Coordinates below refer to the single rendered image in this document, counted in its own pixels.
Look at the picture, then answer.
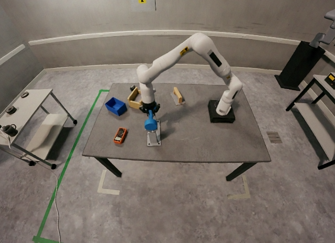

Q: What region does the light wooden crate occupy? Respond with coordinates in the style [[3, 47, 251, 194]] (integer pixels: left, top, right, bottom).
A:
[[127, 87, 142, 109]]

